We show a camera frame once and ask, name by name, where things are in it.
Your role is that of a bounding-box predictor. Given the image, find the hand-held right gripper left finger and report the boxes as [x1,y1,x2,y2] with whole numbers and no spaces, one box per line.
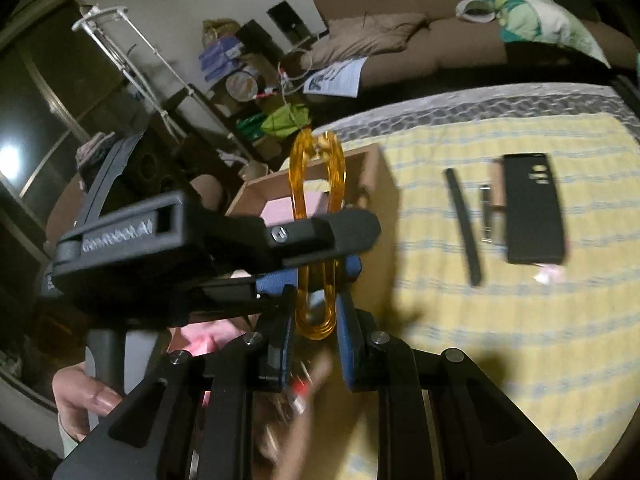
[52,286,296,480]

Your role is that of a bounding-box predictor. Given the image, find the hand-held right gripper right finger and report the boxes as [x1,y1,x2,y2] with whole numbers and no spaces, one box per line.
[336,292,578,480]

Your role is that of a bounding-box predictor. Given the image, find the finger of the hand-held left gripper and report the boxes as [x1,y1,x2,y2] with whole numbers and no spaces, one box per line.
[200,270,296,313]
[222,208,382,285]

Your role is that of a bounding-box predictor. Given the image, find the orange transparent loop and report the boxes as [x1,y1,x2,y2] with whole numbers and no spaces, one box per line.
[287,129,348,343]

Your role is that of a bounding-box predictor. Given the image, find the wooden box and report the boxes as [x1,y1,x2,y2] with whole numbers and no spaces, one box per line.
[167,142,401,480]

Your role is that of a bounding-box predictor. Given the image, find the black nail file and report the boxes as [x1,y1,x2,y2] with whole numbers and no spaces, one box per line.
[444,167,483,287]

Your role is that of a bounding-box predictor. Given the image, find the person's left hand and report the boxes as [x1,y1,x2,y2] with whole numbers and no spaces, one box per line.
[52,366,121,441]

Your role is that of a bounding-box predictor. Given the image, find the pink fabric item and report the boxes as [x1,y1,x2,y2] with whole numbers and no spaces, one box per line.
[170,320,251,361]

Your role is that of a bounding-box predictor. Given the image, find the green bag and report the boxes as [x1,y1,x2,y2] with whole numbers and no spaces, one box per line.
[235,102,313,141]

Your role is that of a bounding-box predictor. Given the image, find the yellow plaid cloth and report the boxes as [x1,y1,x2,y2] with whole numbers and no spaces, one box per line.
[310,110,640,480]

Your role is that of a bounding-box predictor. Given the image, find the printed paper sheet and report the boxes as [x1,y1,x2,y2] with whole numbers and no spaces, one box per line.
[302,57,368,98]

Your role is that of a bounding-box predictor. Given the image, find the round tin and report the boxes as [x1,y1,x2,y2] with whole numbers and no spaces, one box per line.
[225,70,261,103]

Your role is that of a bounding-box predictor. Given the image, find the black wooden chair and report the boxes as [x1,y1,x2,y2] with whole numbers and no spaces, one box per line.
[160,85,251,161]

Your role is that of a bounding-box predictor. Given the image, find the metal cuticle nipper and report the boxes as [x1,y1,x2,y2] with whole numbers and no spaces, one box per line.
[478,185,496,244]

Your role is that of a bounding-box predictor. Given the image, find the dark sliding door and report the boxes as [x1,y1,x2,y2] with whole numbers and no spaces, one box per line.
[0,0,166,411]

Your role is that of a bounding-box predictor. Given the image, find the stack of purple boxes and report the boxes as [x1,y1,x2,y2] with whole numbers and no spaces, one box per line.
[197,35,246,83]

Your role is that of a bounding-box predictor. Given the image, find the brown cushion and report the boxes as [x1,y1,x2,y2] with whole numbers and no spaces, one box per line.
[300,12,426,68]

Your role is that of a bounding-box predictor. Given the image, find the black speaker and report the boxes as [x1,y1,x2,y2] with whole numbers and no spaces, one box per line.
[267,0,306,43]
[235,20,286,66]

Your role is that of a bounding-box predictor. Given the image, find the white rack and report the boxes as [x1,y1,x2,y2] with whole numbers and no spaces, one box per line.
[72,4,201,141]

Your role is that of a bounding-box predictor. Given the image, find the black phone case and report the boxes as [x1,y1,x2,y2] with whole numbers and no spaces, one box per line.
[501,152,568,266]

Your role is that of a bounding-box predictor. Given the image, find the straw hat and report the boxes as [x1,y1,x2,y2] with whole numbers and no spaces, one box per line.
[202,19,241,43]

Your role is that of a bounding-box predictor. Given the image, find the white round hoop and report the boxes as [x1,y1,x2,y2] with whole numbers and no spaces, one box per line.
[455,0,496,25]

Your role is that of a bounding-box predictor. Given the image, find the green white printed pillow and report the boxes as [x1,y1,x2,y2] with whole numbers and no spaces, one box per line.
[465,0,613,68]

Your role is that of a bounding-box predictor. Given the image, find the white cables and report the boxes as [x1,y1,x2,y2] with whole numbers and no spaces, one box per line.
[277,45,321,91]

